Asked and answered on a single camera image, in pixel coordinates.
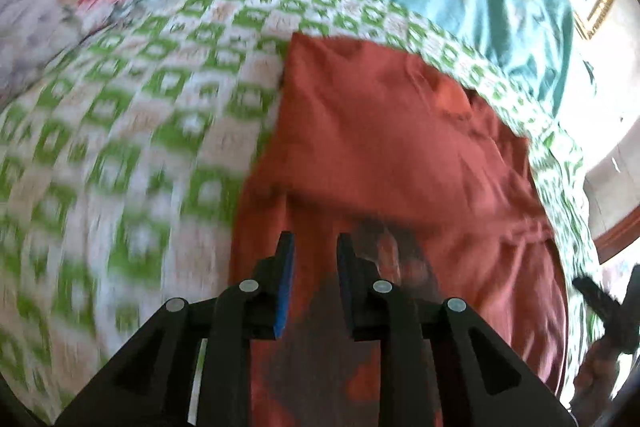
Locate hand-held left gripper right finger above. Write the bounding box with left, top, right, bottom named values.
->
left=336, top=232, right=576, bottom=427

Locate rust orange knit sweater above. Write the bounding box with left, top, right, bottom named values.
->
left=229, top=32, right=570, bottom=427

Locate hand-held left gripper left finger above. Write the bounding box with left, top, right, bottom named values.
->
left=55, top=231, right=297, bottom=427

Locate green checked cartoon blanket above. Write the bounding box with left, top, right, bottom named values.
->
left=0, top=0, right=603, bottom=425

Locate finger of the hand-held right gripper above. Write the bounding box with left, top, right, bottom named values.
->
left=572, top=276, right=639, bottom=354

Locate wooden bed frame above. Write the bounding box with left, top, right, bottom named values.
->
left=592, top=217, right=640, bottom=264

